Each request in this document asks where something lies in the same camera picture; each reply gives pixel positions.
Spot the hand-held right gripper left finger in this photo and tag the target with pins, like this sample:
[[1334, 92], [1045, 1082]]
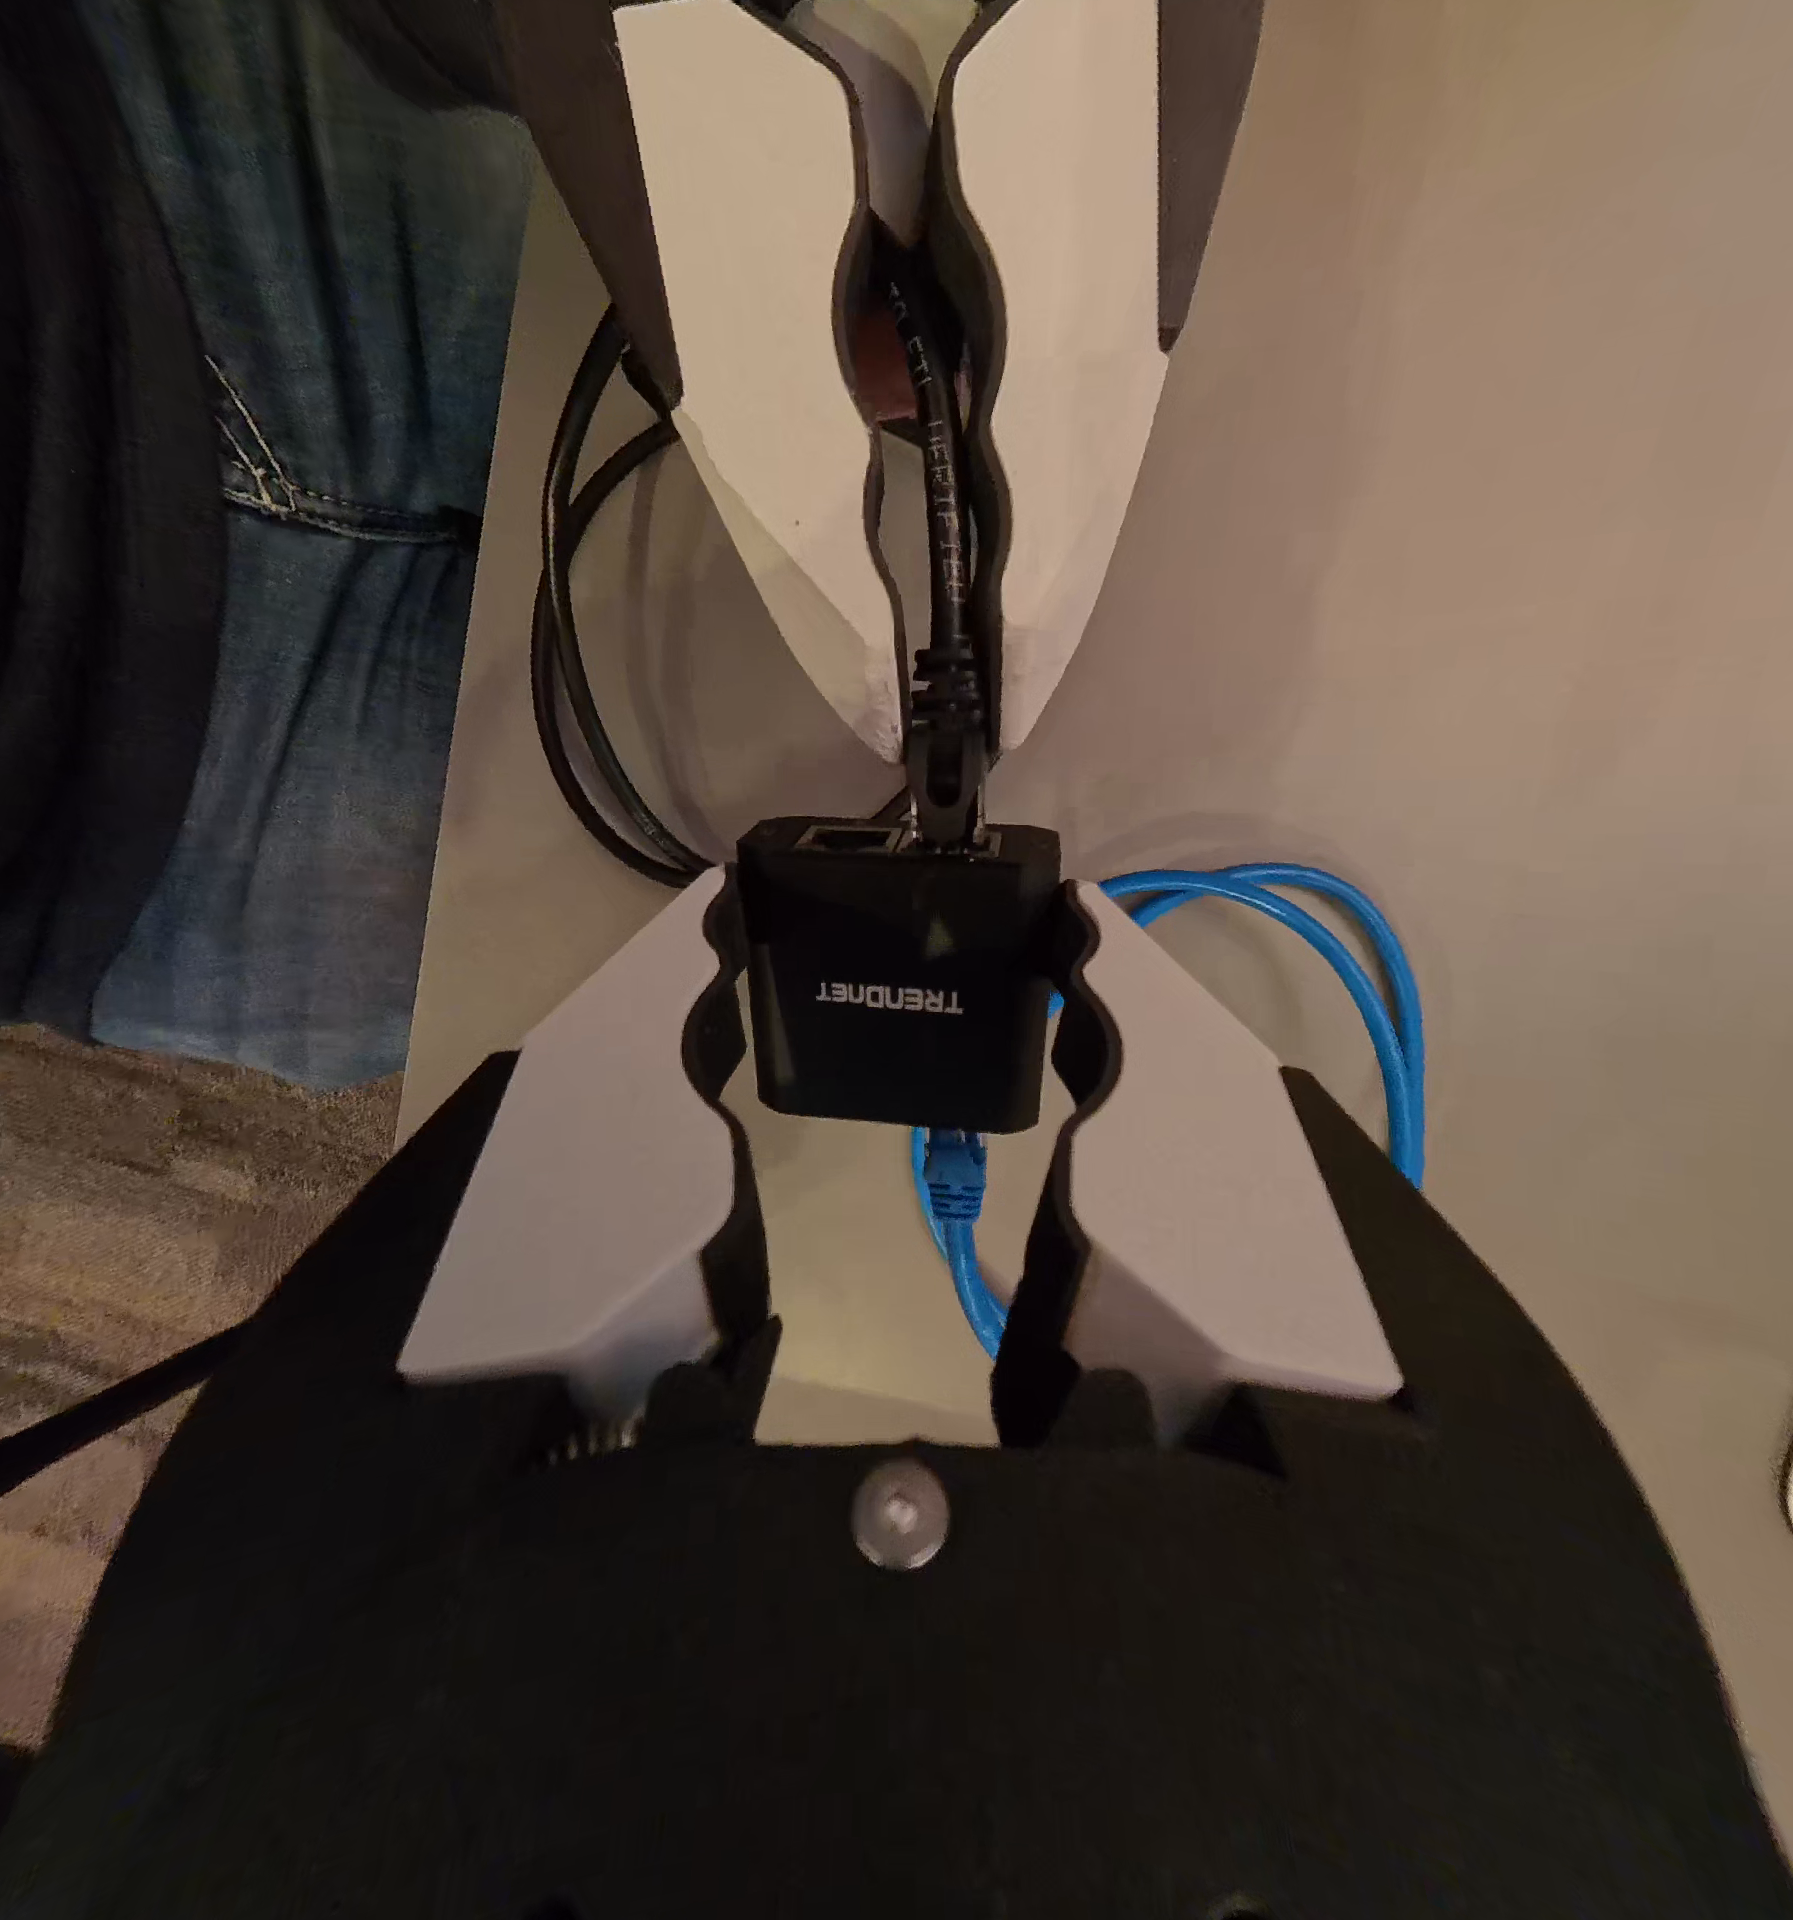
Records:
[[581, 1185]]

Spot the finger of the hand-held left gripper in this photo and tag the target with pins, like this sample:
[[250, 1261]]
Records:
[[747, 225], [1077, 225]]

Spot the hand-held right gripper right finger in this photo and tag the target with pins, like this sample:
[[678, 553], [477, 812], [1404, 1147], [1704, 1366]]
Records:
[[1213, 1199]]

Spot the black network adapter box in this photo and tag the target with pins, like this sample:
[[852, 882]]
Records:
[[897, 974]]

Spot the person's blue jeans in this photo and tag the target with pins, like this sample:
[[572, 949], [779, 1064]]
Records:
[[327, 676]]

